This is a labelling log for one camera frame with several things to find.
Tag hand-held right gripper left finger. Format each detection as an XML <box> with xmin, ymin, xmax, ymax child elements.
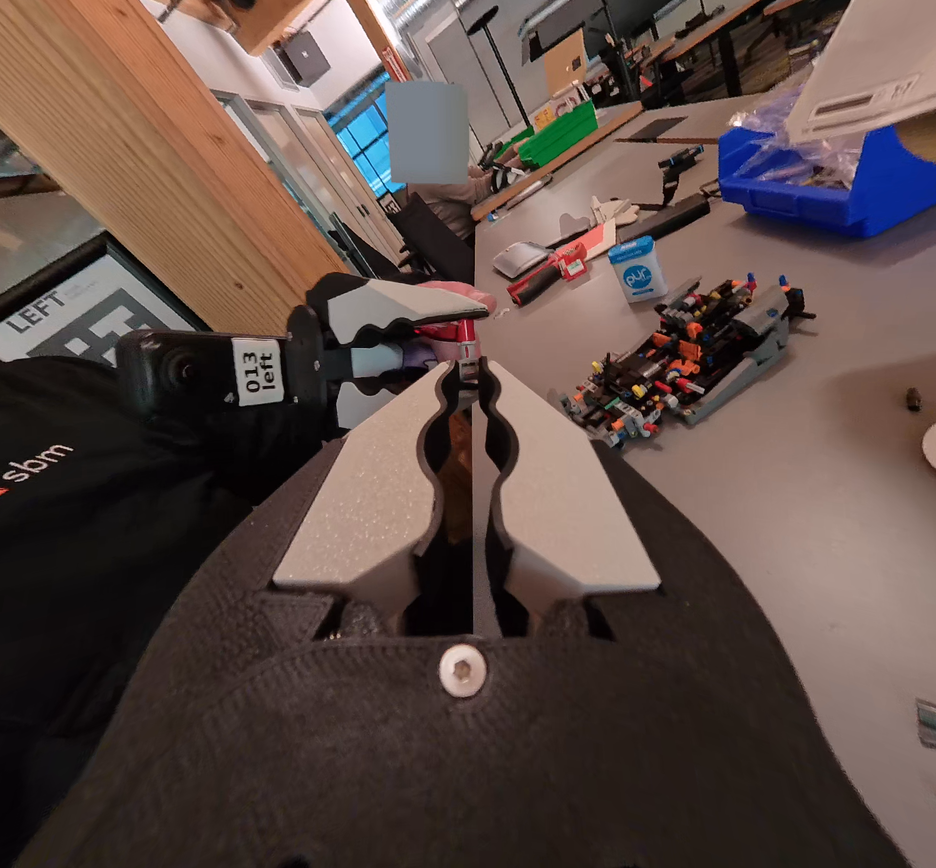
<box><xmin>272</xmin><ymin>360</ymin><xmax>475</xmax><ymax>638</ymax></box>

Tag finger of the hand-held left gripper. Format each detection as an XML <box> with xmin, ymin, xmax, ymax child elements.
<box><xmin>328</xmin><ymin>282</ymin><xmax>491</xmax><ymax>348</ymax></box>
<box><xmin>338</xmin><ymin>340</ymin><xmax>443</xmax><ymax>436</ymax></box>

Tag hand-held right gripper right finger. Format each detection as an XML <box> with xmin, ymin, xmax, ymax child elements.
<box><xmin>475</xmin><ymin>358</ymin><xmax>663</xmax><ymax>637</ymax></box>

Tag small red lego piece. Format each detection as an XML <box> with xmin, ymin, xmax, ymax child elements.
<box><xmin>439</xmin><ymin>320</ymin><xmax>478</xmax><ymax>365</ymax></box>

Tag multicoloured lego car model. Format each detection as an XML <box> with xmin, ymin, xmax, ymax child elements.
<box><xmin>559</xmin><ymin>272</ymin><xmax>816</xmax><ymax>448</ymax></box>

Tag lego instruction booklet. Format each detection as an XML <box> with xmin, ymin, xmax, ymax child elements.
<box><xmin>786</xmin><ymin>0</ymin><xmax>936</xmax><ymax>145</ymax></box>

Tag person's left hand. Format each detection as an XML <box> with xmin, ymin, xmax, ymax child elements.
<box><xmin>420</xmin><ymin>280</ymin><xmax>500</xmax><ymax>315</ymax></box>

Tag black office chair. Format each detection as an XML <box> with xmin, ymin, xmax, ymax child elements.
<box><xmin>329</xmin><ymin>192</ymin><xmax>476</xmax><ymax>284</ymax></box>

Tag framed black white marker sign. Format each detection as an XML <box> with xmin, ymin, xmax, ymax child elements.
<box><xmin>0</xmin><ymin>232</ymin><xmax>215</xmax><ymax>365</ymax></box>

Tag grey pouch case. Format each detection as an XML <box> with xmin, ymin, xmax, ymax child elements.
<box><xmin>492</xmin><ymin>241</ymin><xmax>557</xmax><ymax>278</ymax></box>

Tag person in dark shirt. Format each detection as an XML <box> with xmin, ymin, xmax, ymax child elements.
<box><xmin>0</xmin><ymin>356</ymin><xmax>345</xmax><ymax>868</ymax></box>

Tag red white flat card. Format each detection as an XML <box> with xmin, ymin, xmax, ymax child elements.
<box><xmin>556</xmin><ymin>219</ymin><xmax>617</xmax><ymax>277</ymax></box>

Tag white glove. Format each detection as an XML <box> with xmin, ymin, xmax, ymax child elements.
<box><xmin>589</xmin><ymin>195</ymin><xmax>642</xmax><ymax>227</ymax></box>

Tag green plastic bin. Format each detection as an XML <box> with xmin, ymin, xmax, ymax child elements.
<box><xmin>518</xmin><ymin>100</ymin><xmax>599</xmax><ymax>169</ymax></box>

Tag blue white gum container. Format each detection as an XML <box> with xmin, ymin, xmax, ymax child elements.
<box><xmin>608</xmin><ymin>238</ymin><xmax>668</xmax><ymax>304</ymax></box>

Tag black floor lamp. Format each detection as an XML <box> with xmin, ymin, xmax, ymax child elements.
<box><xmin>468</xmin><ymin>5</ymin><xmax>536</xmax><ymax>132</ymax></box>

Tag black cylindrical device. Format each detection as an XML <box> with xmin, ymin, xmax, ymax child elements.
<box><xmin>638</xmin><ymin>195</ymin><xmax>712</xmax><ymax>240</ymax></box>

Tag cardboard box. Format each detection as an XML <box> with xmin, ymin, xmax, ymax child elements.
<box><xmin>541</xmin><ymin>27</ymin><xmax>590</xmax><ymax>97</ymax></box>

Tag blue plastic parts bin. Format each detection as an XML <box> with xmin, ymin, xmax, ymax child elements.
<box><xmin>717</xmin><ymin>124</ymin><xmax>936</xmax><ymax>239</ymax></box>

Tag clear plastic bags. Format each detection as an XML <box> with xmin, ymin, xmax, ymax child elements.
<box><xmin>739</xmin><ymin>89</ymin><xmax>889</xmax><ymax>189</ymax></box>

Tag red handled tool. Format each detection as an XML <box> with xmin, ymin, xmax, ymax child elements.
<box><xmin>507</xmin><ymin>243</ymin><xmax>586</xmax><ymax>308</ymax></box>

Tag black wall box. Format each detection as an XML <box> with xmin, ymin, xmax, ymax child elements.
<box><xmin>274</xmin><ymin>31</ymin><xmax>327</xmax><ymax>88</ymax></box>

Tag black strap device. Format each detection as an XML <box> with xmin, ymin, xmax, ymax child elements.
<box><xmin>660</xmin><ymin>148</ymin><xmax>721</xmax><ymax>211</ymax></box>

